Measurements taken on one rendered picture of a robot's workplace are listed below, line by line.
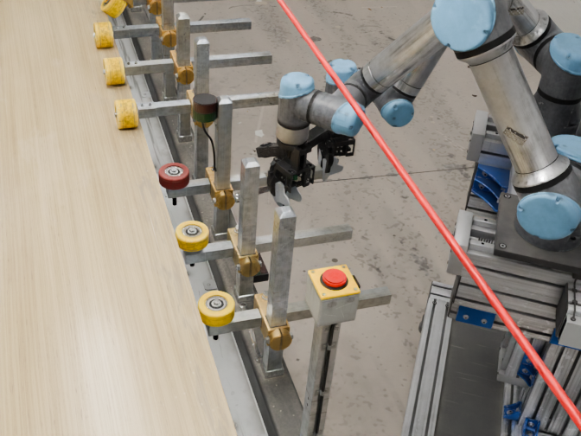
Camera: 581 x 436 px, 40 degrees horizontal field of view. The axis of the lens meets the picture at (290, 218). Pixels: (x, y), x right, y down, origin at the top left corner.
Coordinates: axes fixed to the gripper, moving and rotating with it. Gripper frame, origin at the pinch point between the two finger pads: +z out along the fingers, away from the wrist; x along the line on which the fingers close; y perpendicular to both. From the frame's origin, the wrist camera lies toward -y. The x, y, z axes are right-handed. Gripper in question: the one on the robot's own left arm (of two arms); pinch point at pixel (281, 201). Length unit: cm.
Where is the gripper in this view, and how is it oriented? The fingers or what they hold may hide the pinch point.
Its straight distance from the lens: 194.8
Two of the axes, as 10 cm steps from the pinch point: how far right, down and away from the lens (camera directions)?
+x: 7.9, -3.3, 5.1
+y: 6.1, 5.3, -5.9
